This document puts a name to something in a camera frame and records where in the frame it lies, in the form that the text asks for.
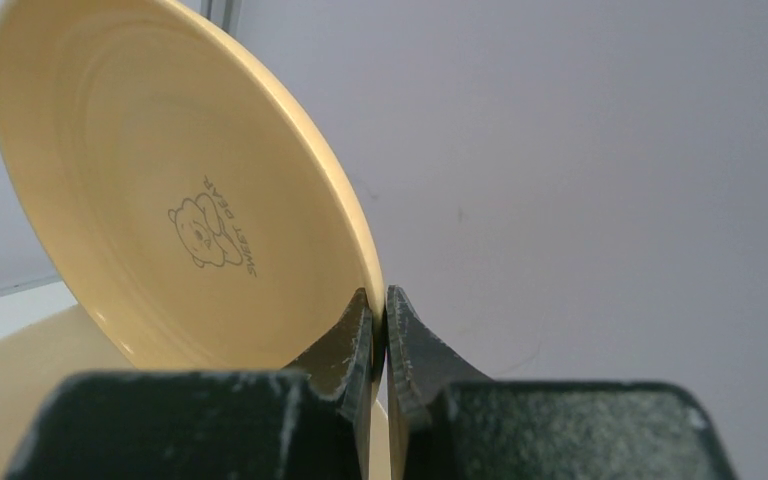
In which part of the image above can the beige plastic bin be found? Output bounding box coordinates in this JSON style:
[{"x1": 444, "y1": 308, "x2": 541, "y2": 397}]
[{"x1": 0, "y1": 307, "x2": 391, "y2": 479}]

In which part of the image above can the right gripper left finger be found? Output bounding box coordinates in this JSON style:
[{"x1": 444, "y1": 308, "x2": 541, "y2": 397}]
[{"x1": 4, "y1": 290, "x2": 374, "y2": 479}]

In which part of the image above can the yellow plate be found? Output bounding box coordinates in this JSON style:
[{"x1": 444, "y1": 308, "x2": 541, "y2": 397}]
[{"x1": 0, "y1": 1, "x2": 385, "y2": 396}]

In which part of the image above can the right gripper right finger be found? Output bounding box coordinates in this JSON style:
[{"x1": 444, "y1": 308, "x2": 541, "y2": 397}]
[{"x1": 385, "y1": 285, "x2": 736, "y2": 479}]

